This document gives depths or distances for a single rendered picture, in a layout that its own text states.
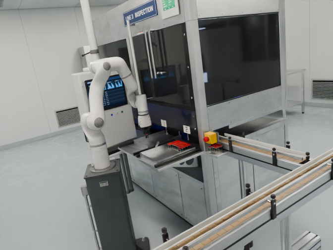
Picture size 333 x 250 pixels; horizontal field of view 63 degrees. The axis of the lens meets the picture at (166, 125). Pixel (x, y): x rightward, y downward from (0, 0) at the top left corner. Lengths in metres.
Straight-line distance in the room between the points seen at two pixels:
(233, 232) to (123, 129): 1.88
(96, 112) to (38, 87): 5.23
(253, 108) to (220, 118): 0.37
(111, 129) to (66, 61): 4.68
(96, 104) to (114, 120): 0.79
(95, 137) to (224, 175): 1.04
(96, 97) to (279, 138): 1.65
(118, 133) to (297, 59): 4.99
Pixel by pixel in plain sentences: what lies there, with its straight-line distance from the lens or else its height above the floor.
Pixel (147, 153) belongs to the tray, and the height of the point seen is 0.89.
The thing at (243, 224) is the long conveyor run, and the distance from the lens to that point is 1.18.
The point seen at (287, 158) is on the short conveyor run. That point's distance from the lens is 1.75.
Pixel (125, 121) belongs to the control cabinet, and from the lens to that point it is 2.79.
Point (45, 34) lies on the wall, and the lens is 7.21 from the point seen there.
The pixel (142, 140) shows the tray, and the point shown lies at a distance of 2.48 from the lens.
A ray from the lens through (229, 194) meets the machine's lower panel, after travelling 2.36.
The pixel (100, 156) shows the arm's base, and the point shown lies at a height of 0.97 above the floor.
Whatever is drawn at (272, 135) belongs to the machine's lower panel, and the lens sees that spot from 2.60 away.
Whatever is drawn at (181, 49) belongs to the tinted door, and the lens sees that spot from 2.02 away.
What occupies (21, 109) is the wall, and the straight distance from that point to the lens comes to 7.11.
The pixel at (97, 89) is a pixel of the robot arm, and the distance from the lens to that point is 1.97.
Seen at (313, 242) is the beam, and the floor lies 0.55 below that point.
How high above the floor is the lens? 1.63
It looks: 15 degrees down
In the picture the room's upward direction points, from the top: 8 degrees counter-clockwise
